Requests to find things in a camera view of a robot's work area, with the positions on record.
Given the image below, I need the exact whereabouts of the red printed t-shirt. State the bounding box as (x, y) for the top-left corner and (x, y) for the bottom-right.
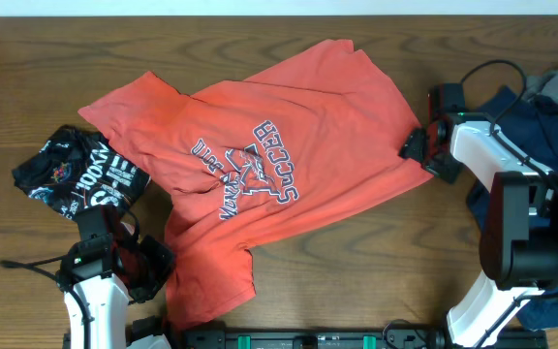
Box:
(79, 39), (429, 330)

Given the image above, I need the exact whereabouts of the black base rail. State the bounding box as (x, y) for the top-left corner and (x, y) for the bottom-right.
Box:
(63, 325), (549, 349)

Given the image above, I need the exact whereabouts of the grey garment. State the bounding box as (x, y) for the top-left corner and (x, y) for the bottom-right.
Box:
(522, 68), (558, 105)

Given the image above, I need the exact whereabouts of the black printed folded garment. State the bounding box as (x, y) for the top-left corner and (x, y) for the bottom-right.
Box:
(12, 125), (151, 220)

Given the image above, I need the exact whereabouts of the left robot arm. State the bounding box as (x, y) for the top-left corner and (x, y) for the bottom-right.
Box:
(56, 234), (174, 349)

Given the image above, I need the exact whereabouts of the navy blue garment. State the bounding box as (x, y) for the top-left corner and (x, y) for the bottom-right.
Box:
(478, 86), (558, 330)

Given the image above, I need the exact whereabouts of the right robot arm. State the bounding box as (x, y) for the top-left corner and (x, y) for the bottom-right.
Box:
(399, 111), (558, 348)

